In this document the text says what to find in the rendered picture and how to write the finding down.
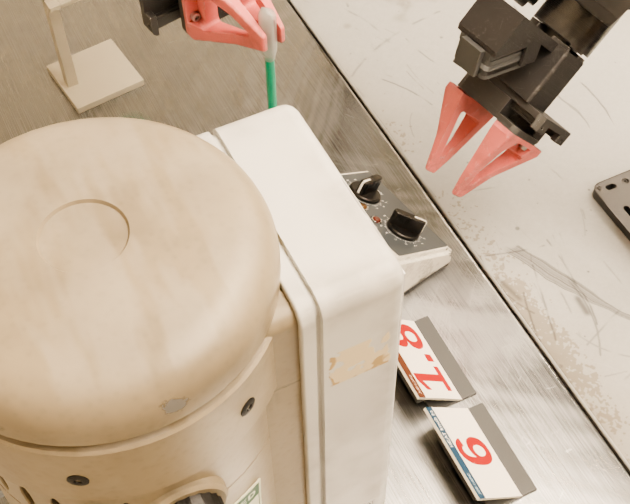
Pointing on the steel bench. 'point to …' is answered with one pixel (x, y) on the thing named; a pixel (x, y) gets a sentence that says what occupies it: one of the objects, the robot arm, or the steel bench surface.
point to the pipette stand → (88, 66)
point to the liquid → (271, 84)
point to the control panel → (389, 218)
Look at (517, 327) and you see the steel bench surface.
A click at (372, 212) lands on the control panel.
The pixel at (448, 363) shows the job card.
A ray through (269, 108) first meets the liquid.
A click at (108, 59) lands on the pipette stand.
